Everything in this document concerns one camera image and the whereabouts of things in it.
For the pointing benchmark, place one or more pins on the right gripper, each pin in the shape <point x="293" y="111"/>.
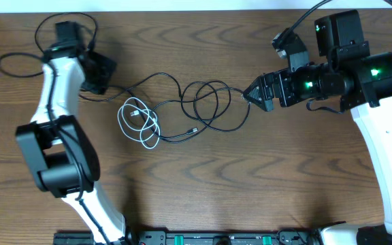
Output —
<point x="282" y="79"/>

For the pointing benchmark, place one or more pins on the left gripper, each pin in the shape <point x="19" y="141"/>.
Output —
<point x="106" y="66"/>

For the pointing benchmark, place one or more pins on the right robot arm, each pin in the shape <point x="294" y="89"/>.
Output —
<point x="363" y="83"/>

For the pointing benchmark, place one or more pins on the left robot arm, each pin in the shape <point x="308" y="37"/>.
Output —
<point x="59" y="154"/>

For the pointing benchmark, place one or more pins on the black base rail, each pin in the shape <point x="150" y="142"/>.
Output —
<point x="284" y="236"/>

